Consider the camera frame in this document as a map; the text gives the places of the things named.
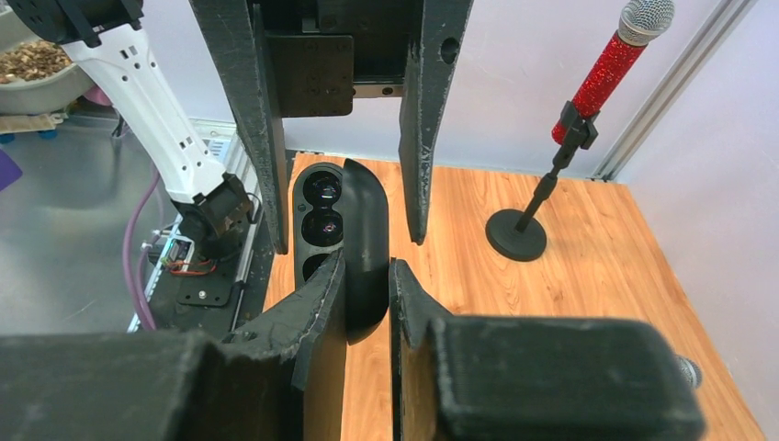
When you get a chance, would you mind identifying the black earbud charging case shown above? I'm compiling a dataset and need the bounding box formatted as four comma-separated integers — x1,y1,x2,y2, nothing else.
293,159,390,345

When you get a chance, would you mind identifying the silver glitter microphone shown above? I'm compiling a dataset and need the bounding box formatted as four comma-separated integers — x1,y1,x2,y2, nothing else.
676,355,703,389

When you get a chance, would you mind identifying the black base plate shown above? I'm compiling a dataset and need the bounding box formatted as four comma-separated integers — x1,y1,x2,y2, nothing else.
144,209,275,337

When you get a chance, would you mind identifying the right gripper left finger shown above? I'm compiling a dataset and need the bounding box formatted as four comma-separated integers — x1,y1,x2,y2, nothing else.
1,252,346,440

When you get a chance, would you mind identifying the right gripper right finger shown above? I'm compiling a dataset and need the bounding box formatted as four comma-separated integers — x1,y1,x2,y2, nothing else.
389,259,706,440

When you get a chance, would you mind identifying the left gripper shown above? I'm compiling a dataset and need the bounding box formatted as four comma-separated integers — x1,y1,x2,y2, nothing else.
190,0,473,254

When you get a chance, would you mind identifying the metal tray with pellets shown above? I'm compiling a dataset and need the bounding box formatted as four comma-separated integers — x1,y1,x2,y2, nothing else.
1,40,94,115

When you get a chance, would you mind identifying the purple plastic piece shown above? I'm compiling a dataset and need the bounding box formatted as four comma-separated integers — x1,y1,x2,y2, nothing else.
0,150,23,192

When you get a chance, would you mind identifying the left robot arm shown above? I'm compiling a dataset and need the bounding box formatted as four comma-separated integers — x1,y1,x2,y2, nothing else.
10,1,472,258

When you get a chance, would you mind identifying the red glitter microphone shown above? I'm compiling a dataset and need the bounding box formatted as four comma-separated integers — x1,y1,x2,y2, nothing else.
571,0,675,119

